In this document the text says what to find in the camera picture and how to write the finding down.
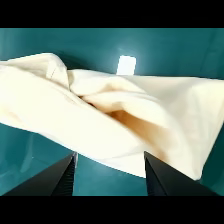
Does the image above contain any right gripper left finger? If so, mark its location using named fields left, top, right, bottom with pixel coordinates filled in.
left=2, top=151, right=79, bottom=197

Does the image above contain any cream garment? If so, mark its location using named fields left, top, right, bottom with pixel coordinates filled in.
left=0, top=52, right=224, bottom=181

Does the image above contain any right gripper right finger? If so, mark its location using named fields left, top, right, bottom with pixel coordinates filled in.
left=143, top=151, right=220, bottom=197

